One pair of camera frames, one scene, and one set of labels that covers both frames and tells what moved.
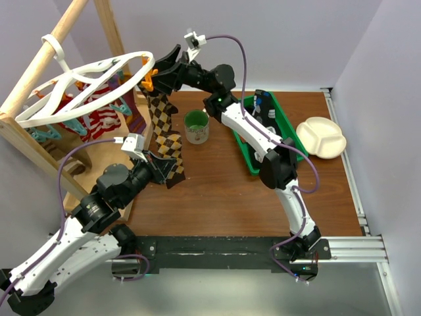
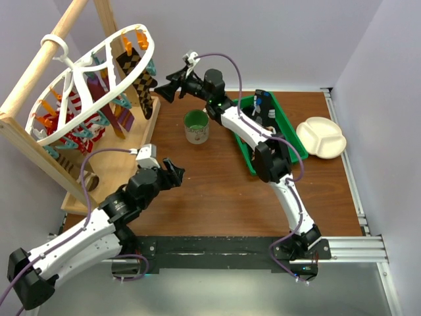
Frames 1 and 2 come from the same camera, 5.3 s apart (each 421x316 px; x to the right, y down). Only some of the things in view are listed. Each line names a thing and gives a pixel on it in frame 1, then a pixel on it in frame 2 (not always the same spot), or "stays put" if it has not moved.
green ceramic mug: [197, 125] stays put
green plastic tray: [289, 128] stays put
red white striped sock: [99, 123] → [83, 137]
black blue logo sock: [264, 110] stays put
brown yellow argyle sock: [169, 142] → [270, 128]
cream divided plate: [321, 137] stays put
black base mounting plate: [226, 254] stays put
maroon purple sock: [135, 121] → [124, 116]
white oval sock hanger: [84, 85] → [91, 54]
